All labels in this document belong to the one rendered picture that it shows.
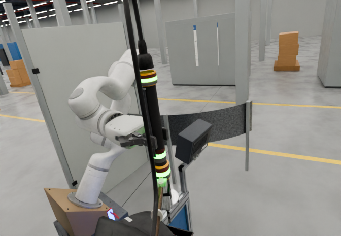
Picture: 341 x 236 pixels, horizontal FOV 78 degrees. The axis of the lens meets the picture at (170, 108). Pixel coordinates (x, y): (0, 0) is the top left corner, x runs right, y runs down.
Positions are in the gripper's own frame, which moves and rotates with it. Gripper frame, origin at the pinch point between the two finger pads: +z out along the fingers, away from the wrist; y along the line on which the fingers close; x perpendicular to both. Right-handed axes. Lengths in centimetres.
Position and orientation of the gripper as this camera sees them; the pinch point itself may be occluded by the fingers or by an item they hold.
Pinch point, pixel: (156, 137)
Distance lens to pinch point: 52.4
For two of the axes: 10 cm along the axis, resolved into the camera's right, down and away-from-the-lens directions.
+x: -1.1, -9.3, -3.6
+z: 7.9, 1.4, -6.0
